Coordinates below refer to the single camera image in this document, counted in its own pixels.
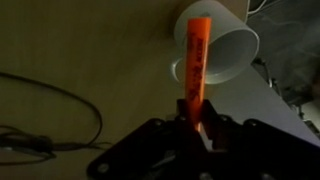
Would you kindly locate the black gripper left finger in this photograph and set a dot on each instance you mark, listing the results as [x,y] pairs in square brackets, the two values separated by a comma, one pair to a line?
[186,130]

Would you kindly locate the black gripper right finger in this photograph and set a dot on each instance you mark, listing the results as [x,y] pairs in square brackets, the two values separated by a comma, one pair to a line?
[217,127]

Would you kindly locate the orange marker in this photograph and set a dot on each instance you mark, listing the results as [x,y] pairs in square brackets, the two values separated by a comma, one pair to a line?
[198,33]

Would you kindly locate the white ceramic mug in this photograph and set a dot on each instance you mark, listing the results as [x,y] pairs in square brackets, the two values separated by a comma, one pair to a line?
[232,44]

